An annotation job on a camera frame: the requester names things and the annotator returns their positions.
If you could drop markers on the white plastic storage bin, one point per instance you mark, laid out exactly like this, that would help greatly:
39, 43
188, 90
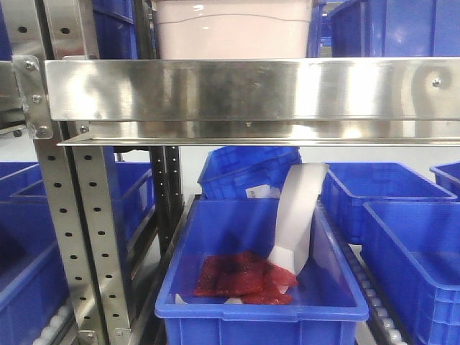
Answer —
233, 30

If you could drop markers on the tilted blue bin behind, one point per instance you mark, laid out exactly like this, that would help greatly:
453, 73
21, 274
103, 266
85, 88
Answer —
241, 172

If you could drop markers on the left rear blue bin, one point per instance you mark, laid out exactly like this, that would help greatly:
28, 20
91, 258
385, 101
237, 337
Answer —
22, 185

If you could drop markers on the right rear blue bin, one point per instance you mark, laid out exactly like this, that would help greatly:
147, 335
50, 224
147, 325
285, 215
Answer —
348, 185

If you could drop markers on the perforated steel shelf upright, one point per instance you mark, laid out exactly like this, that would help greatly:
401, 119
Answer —
55, 54

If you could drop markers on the front centre blue bin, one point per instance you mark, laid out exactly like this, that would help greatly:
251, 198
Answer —
327, 303

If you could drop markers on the steel shelf front beam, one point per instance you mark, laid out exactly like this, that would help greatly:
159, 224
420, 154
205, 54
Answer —
354, 101

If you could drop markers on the upper right blue bin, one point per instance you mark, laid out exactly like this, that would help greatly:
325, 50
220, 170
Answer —
385, 29

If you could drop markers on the upper left blue bin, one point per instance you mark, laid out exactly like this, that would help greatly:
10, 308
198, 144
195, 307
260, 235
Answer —
115, 30

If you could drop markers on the right front blue bin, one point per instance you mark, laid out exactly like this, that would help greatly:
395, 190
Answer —
412, 250

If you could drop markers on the far right blue bin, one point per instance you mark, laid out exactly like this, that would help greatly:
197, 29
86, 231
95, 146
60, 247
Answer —
447, 176

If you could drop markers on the left front blue bin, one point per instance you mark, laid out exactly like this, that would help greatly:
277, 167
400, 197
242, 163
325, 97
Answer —
33, 284

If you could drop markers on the white plastic sheet roll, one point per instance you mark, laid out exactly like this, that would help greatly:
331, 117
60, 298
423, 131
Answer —
295, 210

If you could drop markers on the red mesh bag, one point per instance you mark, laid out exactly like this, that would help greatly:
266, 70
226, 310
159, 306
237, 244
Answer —
246, 276

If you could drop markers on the roller conveyor track right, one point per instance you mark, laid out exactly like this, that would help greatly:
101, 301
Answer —
383, 325

